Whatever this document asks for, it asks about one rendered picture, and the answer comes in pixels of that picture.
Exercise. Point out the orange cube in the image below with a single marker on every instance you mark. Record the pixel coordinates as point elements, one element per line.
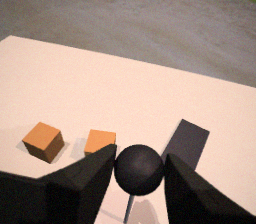
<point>98,139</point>
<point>44,142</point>

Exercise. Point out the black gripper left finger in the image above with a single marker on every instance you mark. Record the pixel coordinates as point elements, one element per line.
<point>70,195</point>

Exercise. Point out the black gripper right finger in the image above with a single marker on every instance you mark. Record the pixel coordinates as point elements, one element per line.
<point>191,199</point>

